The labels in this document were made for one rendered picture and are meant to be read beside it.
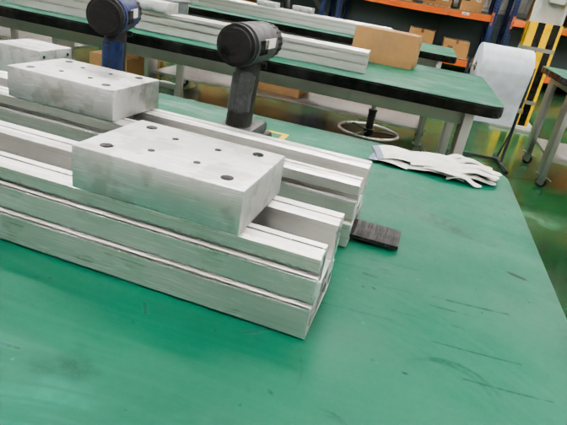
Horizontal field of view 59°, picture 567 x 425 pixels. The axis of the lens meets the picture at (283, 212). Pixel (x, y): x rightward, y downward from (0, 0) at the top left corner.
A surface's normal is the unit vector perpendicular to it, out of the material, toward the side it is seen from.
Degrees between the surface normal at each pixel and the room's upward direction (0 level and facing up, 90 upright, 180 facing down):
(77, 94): 90
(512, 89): 103
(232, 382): 0
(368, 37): 88
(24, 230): 90
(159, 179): 90
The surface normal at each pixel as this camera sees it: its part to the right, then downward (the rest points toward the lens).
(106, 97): -0.30, 0.36
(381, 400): 0.15, -0.90
